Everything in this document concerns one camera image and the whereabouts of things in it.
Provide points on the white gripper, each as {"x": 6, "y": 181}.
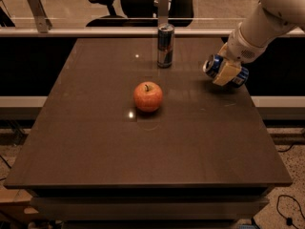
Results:
{"x": 242, "y": 49}

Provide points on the blue pepsi can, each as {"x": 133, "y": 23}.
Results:
{"x": 212, "y": 66}

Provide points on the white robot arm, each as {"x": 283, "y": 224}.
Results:
{"x": 270, "y": 19}

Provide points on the silver blue energy drink can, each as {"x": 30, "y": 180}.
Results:
{"x": 165, "y": 38}

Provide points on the red apple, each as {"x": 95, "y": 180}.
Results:
{"x": 147, "y": 97}

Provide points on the black office chair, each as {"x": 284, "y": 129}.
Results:
{"x": 143, "y": 13}

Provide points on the brown table with drawers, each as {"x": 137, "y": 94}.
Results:
{"x": 91, "y": 155}

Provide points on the middle metal railing bracket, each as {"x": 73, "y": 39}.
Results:
{"x": 163, "y": 11}

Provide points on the metal railing bracket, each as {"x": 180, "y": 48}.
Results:
{"x": 163, "y": 11}
{"x": 42, "y": 21}

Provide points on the left metal railing bracket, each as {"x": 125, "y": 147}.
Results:
{"x": 42, "y": 21}

